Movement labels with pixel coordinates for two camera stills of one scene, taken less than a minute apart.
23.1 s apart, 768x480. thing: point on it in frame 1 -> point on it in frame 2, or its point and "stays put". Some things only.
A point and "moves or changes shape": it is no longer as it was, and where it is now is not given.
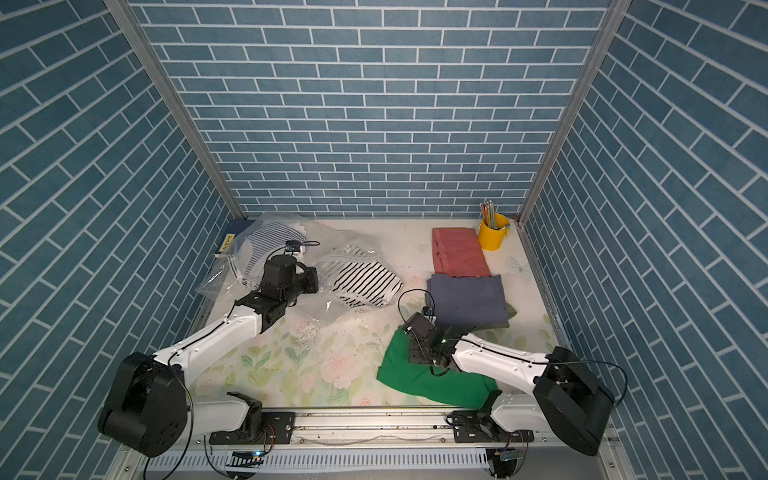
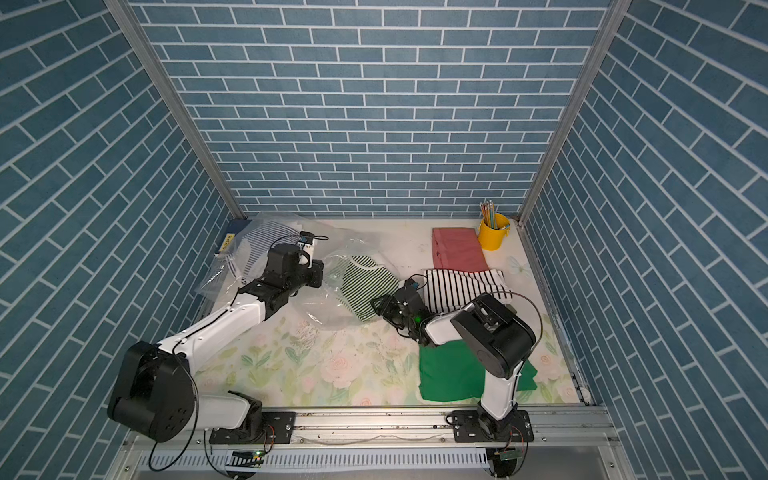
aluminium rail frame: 366,444 stays put
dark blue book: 234,226 stays put
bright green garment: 468,389 moves or changes shape
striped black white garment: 359,277 -> 448,290
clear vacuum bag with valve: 356,277 stays put
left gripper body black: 301,284 stays put
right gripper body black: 419,355 -> 394,313
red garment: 458,252 stays put
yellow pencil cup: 492,239 stays put
